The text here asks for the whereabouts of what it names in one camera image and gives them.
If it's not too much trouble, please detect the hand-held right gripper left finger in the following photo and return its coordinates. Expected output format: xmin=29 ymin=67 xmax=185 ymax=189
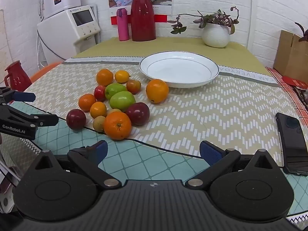
xmin=28 ymin=140 xmax=122 ymax=189

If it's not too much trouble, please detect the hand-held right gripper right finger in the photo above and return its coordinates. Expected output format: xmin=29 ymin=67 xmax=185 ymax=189
xmin=185 ymin=140 xmax=281 ymax=190

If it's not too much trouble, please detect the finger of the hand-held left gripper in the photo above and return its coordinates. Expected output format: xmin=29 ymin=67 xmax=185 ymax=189
xmin=0 ymin=106 xmax=59 ymax=127
xmin=0 ymin=87 xmax=36 ymax=105

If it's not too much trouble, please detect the dark red plum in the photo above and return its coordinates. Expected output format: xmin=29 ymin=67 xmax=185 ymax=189
xmin=125 ymin=102 xmax=150 ymax=126
xmin=66 ymin=109 xmax=87 ymax=131

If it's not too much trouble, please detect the oblong green apple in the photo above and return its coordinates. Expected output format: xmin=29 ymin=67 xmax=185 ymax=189
xmin=109 ymin=91 xmax=136 ymax=112

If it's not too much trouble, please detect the round green apple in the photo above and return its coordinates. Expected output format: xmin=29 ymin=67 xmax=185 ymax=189
xmin=105 ymin=83 xmax=128 ymax=100

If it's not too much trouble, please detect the small yellow orange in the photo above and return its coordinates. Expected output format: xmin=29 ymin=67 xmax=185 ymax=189
xmin=115 ymin=70 xmax=131 ymax=83

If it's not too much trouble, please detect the white plate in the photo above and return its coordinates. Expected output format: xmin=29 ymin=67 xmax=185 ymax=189
xmin=139 ymin=51 xmax=219 ymax=88

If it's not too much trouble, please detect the small red kettle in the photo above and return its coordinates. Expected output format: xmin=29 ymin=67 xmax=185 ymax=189
xmin=4 ymin=61 xmax=32 ymax=92

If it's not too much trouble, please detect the orange chair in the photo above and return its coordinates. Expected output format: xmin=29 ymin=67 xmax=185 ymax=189
xmin=30 ymin=62 xmax=63 ymax=83

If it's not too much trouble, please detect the white appliance with screen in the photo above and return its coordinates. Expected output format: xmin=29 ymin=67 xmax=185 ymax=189
xmin=37 ymin=3 xmax=101 ymax=62

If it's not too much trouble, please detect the black smartphone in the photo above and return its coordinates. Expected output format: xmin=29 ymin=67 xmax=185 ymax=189
xmin=275 ymin=112 xmax=308 ymax=177

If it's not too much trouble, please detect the red plaid cloth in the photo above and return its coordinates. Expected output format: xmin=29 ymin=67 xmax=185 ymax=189
xmin=265 ymin=67 xmax=308 ymax=126

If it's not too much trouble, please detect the red envelope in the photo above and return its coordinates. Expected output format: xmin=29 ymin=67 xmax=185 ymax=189
xmin=281 ymin=76 xmax=308 ymax=89

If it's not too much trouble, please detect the purple plant in white pot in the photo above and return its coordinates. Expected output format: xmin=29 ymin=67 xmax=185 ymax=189
xmin=168 ymin=7 xmax=240 ymax=48

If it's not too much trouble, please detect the pink bottle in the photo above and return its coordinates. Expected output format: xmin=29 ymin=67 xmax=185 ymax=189
xmin=117 ymin=8 xmax=130 ymax=41

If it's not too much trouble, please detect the cardboard box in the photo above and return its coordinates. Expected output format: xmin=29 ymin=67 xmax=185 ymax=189
xmin=273 ymin=30 xmax=308 ymax=77

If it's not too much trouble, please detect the red thermos jug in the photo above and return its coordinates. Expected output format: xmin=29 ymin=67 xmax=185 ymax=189
xmin=131 ymin=0 xmax=156 ymax=42

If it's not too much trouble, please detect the dark purple plant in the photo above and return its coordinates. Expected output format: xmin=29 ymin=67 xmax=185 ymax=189
xmin=295 ymin=22 xmax=308 ymax=42

